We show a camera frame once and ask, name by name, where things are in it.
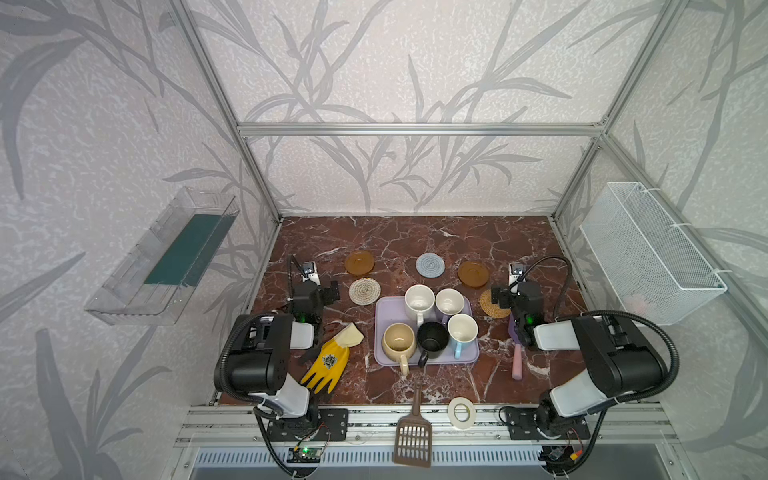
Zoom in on rattan wicker coaster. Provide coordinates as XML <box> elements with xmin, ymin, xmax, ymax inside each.
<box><xmin>479</xmin><ymin>289</ymin><xmax>511</xmax><ymax>319</ymax></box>

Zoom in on brown wooden coaster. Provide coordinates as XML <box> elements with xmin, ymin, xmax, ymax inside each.
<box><xmin>457</xmin><ymin>261</ymin><xmax>490</xmax><ymax>288</ymax></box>
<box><xmin>344</xmin><ymin>251</ymin><xmax>375</xmax><ymax>276</ymax></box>

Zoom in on lilac mug white inside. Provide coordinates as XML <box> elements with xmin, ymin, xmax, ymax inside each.
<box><xmin>435</xmin><ymin>288</ymin><xmax>465</xmax><ymax>318</ymax></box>

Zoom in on white speckled mug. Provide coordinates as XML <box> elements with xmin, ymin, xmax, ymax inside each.
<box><xmin>404</xmin><ymin>284</ymin><xmax>435</xmax><ymax>327</ymax></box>

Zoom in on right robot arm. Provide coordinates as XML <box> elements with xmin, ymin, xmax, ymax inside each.
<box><xmin>490</xmin><ymin>260</ymin><xmax>680</xmax><ymax>439</ymax></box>

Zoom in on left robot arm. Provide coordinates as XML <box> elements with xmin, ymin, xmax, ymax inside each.
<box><xmin>213</xmin><ymin>280</ymin><xmax>340</xmax><ymax>425</ymax></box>

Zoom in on grey-blue woven coaster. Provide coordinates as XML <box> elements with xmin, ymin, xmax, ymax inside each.
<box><xmin>416</xmin><ymin>252</ymin><xmax>445</xmax><ymax>279</ymax></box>

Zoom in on yellow work glove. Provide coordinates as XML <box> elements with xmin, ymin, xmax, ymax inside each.
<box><xmin>301</xmin><ymin>323</ymin><xmax>364</xmax><ymax>394</ymax></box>

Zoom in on light blue mug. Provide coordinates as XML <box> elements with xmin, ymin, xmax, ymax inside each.
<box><xmin>447</xmin><ymin>313</ymin><xmax>478</xmax><ymax>360</ymax></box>

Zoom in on lilac plastic tray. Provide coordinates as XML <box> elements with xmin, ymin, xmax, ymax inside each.
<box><xmin>373</xmin><ymin>295</ymin><xmax>481</xmax><ymax>368</ymax></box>

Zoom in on beige ceramic mug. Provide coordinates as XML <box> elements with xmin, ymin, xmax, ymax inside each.
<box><xmin>381</xmin><ymin>323</ymin><xmax>416</xmax><ymax>378</ymax></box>

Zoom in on black mug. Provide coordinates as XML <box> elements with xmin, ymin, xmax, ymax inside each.
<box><xmin>416</xmin><ymin>321</ymin><xmax>449</xmax><ymax>368</ymax></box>

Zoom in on pink object in basket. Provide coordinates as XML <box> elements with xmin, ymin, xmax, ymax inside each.
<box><xmin>622</xmin><ymin>293</ymin><xmax>656</xmax><ymax>318</ymax></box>

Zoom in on white tape roll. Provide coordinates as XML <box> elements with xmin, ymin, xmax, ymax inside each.
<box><xmin>447</xmin><ymin>397</ymin><xmax>476</xmax><ymax>431</ymax></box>

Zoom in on green circuit board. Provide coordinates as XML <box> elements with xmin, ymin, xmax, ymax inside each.
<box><xmin>286</xmin><ymin>447</ymin><xmax>324</xmax><ymax>464</ymax></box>

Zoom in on brown slotted spatula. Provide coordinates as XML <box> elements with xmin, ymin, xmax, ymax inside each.
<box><xmin>392</xmin><ymin>387</ymin><xmax>433</xmax><ymax>468</ymax></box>

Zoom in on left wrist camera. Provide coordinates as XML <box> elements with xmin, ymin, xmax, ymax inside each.
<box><xmin>300</xmin><ymin>261</ymin><xmax>321</xmax><ymax>285</ymax></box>

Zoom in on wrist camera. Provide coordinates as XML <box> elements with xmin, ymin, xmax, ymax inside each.
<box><xmin>508</xmin><ymin>263</ymin><xmax>527</xmax><ymax>285</ymax></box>
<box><xmin>300</xmin><ymin>261</ymin><xmax>321</xmax><ymax>285</ymax></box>

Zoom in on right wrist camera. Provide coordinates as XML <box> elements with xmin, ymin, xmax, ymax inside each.
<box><xmin>508</xmin><ymin>263</ymin><xmax>527</xmax><ymax>285</ymax></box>

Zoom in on purple scoop pink handle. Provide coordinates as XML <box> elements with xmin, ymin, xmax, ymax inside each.
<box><xmin>508</xmin><ymin>314</ymin><xmax>523</xmax><ymax>381</ymax></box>

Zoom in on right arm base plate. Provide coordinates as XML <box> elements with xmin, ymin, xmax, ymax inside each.
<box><xmin>498</xmin><ymin>406</ymin><xmax>591</xmax><ymax>440</ymax></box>

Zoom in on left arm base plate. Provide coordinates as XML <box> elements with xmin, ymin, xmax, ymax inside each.
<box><xmin>267</xmin><ymin>407</ymin><xmax>349</xmax><ymax>442</ymax></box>

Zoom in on white wire mesh basket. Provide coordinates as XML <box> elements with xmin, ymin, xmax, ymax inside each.
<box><xmin>580</xmin><ymin>182</ymin><xmax>728</xmax><ymax>325</ymax></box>

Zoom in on clear plastic wall bin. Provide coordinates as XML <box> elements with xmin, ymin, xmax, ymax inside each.
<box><xmin>85</xmin><ymin>187</ymin><xmax>240</xmax><ymax>326</ymax></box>

